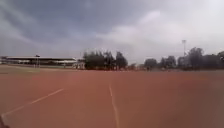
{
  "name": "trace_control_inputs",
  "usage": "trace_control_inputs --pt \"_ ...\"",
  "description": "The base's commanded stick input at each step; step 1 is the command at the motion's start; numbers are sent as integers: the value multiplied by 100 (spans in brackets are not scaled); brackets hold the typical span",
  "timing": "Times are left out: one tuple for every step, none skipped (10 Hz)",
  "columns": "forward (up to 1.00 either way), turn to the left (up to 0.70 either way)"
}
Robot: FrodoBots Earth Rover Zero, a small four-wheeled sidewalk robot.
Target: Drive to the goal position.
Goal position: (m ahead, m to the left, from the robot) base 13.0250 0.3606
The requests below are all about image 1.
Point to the dense clump of dark trees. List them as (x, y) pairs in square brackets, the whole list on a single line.
[(100, 61)]

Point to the small clump of trees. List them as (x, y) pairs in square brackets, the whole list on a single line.
[(163, 63)]

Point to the long low pale-roofed building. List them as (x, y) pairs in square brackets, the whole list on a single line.
[(43, 60)]

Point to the floodlight pole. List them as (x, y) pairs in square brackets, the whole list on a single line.
[(184, 48)]

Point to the short dark pole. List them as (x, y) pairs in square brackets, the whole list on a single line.
[(37, 60)]

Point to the row of dark trees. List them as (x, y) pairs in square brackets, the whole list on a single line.
[(200, 60)]

